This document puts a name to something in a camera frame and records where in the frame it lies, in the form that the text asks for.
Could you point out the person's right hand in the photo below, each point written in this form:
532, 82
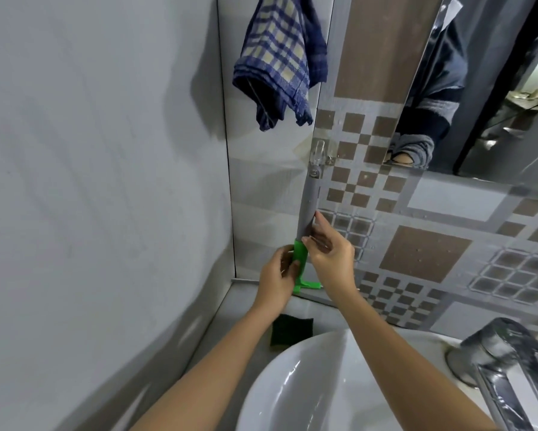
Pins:
336, 264

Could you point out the person's left hand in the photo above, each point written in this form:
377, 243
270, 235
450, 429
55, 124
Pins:
271, 282

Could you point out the person's right thumb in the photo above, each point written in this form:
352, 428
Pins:
315, 245

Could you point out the person's left thumb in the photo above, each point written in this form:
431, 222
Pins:
295, 271

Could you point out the person's left forearm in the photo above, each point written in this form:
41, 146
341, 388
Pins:
215, 372

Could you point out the person's right forearm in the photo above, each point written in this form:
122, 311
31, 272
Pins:
399, 363

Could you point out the green scouring sponge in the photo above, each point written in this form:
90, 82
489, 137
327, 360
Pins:
291, 331

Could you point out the white ceramic sink basin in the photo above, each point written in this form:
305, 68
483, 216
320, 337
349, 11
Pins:
313, 390

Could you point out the blue plaid towel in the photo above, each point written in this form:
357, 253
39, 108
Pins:
278, 58

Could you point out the chrome faucet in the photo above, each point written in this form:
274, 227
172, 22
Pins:
498, 354

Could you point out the clear adhesive wall hook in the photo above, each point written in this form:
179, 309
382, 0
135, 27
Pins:
318, 152

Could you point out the wall mirror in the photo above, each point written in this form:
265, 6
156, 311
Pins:
489, 85

